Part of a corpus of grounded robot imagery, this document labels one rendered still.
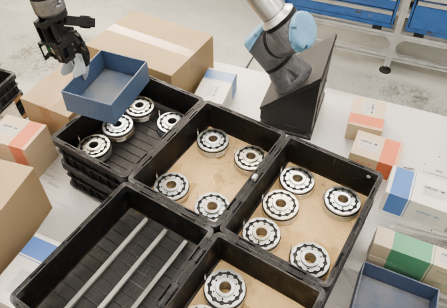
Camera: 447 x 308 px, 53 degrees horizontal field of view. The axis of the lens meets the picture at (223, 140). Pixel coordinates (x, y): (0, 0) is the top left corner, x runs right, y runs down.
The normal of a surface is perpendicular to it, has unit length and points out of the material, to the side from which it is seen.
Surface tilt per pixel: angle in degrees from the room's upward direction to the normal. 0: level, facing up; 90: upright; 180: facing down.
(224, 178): 0
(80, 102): 90
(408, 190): 0
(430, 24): 90
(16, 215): 90
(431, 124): 0
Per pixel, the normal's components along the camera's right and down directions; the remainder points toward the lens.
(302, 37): 0.62, 0.00
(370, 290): 0.00, -0.70
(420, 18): -0.37, 0.67
